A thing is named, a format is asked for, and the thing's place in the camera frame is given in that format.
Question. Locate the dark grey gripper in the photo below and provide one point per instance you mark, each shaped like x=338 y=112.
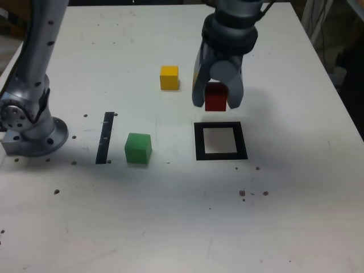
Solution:
x=227 y=57

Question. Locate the red cube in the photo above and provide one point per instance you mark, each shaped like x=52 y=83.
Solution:
x=215 y=102

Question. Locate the yellow cube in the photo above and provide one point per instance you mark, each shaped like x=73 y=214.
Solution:
x=169 y=79

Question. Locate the green cube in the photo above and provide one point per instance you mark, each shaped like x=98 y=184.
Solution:
x=138 y=149

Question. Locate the black tape square outline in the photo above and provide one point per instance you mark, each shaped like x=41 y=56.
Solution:
x=199 y=142

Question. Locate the black tape strip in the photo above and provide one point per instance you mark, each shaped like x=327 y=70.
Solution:
x=103 y=142

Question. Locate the white background frame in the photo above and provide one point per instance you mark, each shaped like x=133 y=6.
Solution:
x=312 y=20

